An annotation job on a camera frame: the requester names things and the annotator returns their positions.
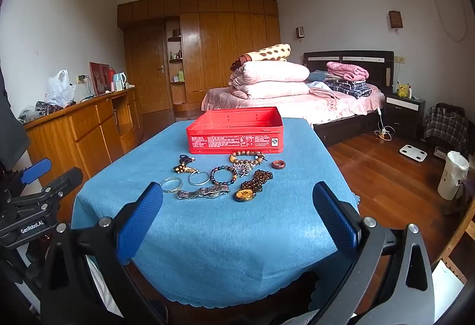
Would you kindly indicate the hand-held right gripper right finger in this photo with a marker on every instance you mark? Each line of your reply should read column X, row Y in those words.
column 336, row 217

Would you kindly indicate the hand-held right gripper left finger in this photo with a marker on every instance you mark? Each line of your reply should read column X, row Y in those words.
column 143, row 213

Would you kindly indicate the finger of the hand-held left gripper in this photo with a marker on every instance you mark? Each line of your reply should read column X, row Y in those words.
column 55, row 186
column 35, row 171

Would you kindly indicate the gold pendant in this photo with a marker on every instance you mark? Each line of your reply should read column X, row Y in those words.
column 189, row 170

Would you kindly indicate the red tin box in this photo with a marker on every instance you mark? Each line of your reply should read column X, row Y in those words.
column 222, row 141

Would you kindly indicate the clear glass bangle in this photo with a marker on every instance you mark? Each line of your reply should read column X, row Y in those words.
column 171, row 190

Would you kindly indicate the dark grey cloth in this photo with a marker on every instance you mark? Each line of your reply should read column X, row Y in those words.
column 11, row 124

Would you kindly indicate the thin silver bangle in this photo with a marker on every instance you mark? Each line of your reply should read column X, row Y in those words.
column 198, row 184

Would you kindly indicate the dark patterned pouch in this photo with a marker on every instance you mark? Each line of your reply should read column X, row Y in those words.
column 48, row 108

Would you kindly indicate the wooden sideboard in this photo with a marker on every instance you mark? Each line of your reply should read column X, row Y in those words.
column 92, row 132

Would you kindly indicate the silver metal watch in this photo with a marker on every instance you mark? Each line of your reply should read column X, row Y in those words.
column 207, row 192

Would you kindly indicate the white plastic bag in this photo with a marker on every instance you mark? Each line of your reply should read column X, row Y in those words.
column 61, row 89

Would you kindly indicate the round amber pendant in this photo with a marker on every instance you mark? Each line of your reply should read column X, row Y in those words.
column 244, row 195

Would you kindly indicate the white bathroom scale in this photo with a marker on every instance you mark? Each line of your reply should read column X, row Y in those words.
column 412, row 153

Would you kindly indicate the silver cluster pendant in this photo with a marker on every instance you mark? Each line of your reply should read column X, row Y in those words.
column 245, row 165

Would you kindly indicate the dark nightstand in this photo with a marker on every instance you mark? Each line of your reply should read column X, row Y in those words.
column 402, row 117

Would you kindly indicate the red thermos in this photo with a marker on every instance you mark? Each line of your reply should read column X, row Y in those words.
column 112, row 78

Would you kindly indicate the bed with pink cover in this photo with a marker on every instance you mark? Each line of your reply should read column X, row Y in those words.
column 289, row 106

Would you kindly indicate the white trash bin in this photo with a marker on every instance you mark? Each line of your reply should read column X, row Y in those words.
column 451, row 180

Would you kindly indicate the light blue kettle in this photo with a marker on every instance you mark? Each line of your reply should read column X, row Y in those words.
column 119, row 82

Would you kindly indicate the plaid folded clothes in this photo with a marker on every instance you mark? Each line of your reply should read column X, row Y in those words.
column 349, row 89

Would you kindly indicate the pink folded quilt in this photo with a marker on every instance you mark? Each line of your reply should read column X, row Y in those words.
column 274, row 90
column 274, row 72

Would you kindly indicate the wooden door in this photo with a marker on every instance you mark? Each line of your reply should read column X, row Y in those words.
column 146, row 72

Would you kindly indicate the plaid bag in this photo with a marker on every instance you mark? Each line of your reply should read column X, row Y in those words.
column 445, row 128

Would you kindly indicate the green box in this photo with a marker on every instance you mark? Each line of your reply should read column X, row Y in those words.
column 181, row 75

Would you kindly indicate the yellow plush toy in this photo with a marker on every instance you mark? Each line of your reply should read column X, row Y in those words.
column 402, row 89

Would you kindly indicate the pink folded clothes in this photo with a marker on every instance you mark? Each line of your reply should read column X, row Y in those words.
column 347, row 71

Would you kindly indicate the dark wooden headboard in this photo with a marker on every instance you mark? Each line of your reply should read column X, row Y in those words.
column 352, row 57

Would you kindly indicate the spotted folded blanket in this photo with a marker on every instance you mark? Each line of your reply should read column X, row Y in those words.
column 271, row 52

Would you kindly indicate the wooden wardrobe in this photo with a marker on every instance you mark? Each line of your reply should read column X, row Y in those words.
column 219, row 50

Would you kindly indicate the wall socket with charger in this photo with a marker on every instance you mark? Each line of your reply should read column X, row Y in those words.
column 81, row 79

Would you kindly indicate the red photo frame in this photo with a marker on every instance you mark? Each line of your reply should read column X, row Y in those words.
column 99, row 80

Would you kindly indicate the wooden frame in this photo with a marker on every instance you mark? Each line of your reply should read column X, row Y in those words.
column 458, row 236

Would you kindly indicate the small wall box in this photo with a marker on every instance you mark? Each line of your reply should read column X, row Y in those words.
column 300, row 32

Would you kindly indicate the brown wall ornament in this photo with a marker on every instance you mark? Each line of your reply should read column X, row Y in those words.
column 395, row 19

